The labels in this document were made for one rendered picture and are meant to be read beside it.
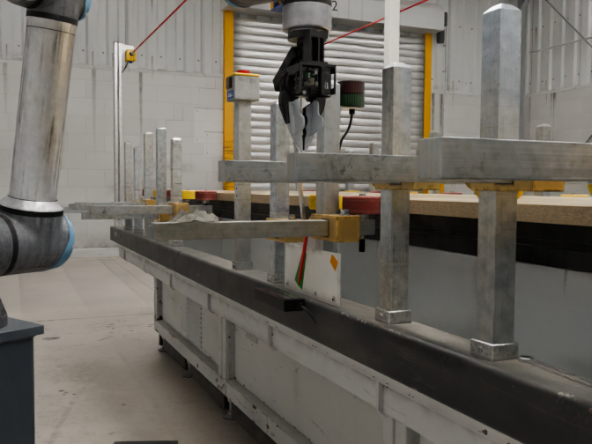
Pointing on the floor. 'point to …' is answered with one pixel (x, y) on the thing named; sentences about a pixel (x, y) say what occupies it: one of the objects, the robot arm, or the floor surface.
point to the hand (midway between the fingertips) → (300, 144)
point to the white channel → (391, 32)
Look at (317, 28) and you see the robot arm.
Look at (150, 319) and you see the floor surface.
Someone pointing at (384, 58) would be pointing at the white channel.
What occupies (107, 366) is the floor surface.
